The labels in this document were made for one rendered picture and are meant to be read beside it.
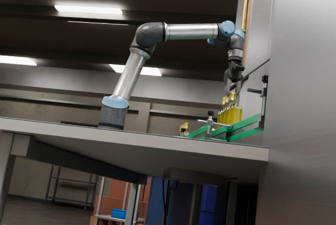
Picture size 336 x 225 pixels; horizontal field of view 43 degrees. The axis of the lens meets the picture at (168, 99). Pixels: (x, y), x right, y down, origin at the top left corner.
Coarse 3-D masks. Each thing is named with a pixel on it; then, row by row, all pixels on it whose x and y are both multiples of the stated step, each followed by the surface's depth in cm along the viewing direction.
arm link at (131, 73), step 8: (136, 40) 211; (136, 48) 212; (144, 48) 212; (152, 48) 216; (136, 56) 213; (144, 56) 214; (128, 64) 212; (136, 64) 212; (128, 72) 211; (136, 72) 212; (120, 80) 211; (128, 80) 210; (136, 80) 213; (120, 88) 209; (128, 88) 210; (112, 96) 207; (120, 96) 208; (128, 96) 210; (128, 104) 210
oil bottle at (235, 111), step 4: (232, 104) 208; (236, 104) 208; (232, 108) 207; (236, 108) 207; (240, 108) 208; (228, 112) 211; (232, 112) 206; (236, 112) 207; (240, 112) 207; (228, 116) 209; (232, 116) 206; (236, 116) 206; (240, 116) 207; (228, 120) 208; (232, 120) 206; (236, 120) 206; (240, 120) 206; (228, 124) 207
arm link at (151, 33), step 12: (144, 24) 206; (156, 24) 204; (168, 24) 206; (180, 24) 207; (192, 24) 208; (204, 24) 209; (216, 24) 209; (228, 24) 208; (144, 36) 205; (156, 36) 203; (168, 36) 205; (180, 36) 207; (192, 36) 208; (204, 36) 209; (216, 36) 210; (228, 36) 210
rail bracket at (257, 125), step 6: (264, 78) 132; (264, 84) 132; (246, 90) 132; (252, 90) 131; (258, 90) 132; (264, 90) 131; (264, 96) 131; (264, 102) 131; (264, 108) 130; (264, 114) 130; (258, 120) 130; (258, 126) 128
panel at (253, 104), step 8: (264, 64) 214; (256, 72) 224; (264, 72) 212; (248, 80) 234; (256, 80) 222; (256, 88) 220; (248, 96) 230; (256, 96) 218; (248, 104) 227; (256, 104) 215; (248, 112) 225; (256, 112) 213
